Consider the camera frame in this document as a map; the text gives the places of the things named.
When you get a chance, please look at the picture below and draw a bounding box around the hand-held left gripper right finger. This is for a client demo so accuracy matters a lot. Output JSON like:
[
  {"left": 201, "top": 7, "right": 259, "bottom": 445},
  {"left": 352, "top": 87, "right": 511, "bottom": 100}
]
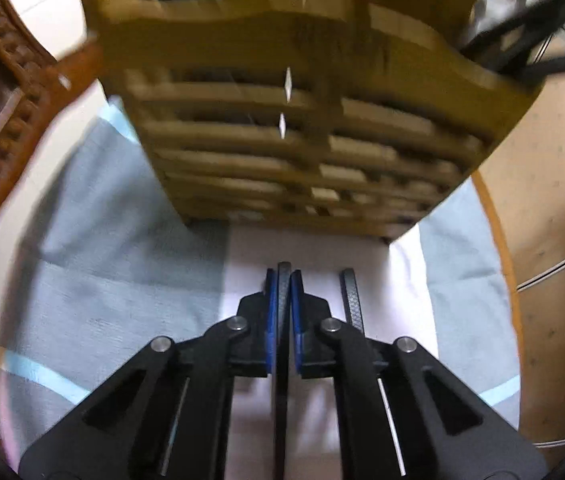
[{"left": 290, "top": 269, "right": 548, "bottom": 480}]

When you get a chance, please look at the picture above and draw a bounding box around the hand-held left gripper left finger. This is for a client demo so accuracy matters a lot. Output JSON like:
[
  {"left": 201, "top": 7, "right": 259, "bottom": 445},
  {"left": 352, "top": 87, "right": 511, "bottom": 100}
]
[{"left": 18, "top": 268, "right": 279, "bottom": 480}]

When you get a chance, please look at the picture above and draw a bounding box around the black textured chopstick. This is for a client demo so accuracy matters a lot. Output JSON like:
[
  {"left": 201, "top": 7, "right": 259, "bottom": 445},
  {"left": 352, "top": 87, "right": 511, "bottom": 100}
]
[
  {"left": 273, "top": 261, "right": 293, "bottom": 480},
  {"left": 339, "top": 268, "right": 367, "bottom": 337}
]

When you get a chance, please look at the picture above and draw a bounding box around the slatted wooden utensil holder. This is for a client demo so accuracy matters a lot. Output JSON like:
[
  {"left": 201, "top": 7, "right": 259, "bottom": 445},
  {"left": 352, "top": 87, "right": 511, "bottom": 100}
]
[{"left": 80, "top": 0, "right": 543, "bottom": 246}]

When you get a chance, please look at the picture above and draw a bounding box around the row of black chopsticks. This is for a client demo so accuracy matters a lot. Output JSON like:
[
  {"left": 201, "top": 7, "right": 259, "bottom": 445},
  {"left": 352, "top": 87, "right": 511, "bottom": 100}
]
[{"left": 137, "top": 0, "right": 565, "bottom": 81}]

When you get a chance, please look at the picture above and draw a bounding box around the grey blue striped cloth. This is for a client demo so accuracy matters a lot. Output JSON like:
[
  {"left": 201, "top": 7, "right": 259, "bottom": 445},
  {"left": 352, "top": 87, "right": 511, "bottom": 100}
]
[{"left": 0, "top": 105, "right": 521, "bottom": 480}]

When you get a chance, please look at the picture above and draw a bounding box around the thin curved metal strip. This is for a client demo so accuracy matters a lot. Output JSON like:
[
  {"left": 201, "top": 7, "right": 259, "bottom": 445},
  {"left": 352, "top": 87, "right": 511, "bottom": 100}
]
[{"left": 515, "top": 232, "right": 565, "bottom": 291}]

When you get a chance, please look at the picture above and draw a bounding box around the carved brown wooden chair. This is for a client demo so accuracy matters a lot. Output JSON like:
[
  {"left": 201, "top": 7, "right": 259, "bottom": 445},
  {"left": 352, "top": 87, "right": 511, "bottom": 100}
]
[{"left": 0, "top": 0, "right": 108, "bottom": 411}]

